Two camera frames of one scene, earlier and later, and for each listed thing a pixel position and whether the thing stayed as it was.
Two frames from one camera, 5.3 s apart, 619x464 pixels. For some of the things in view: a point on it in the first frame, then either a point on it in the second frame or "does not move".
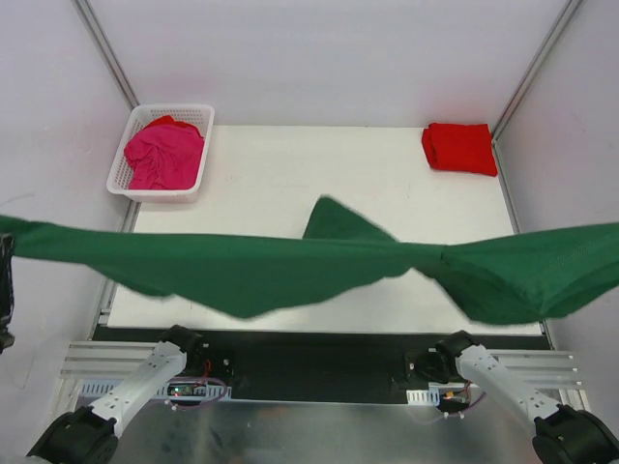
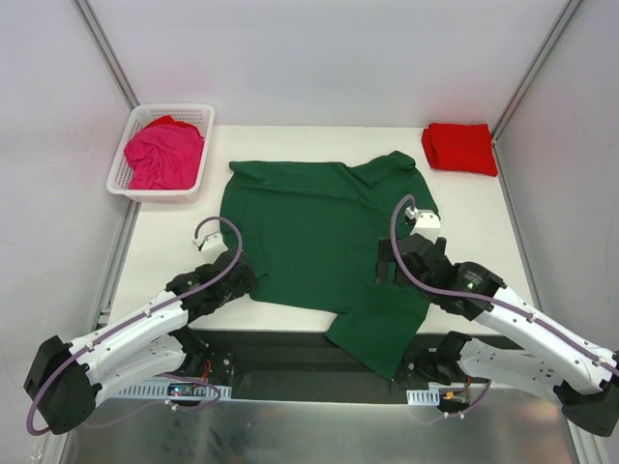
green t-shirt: x=515 y=278 → x=311 y=235
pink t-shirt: x=164 y=156 does not move
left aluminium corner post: x=107 y=52 does not move
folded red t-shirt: x=460 y=147 does not move
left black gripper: x=5 y=290 → x=240 y=278
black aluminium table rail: x=319 y=363 does not move
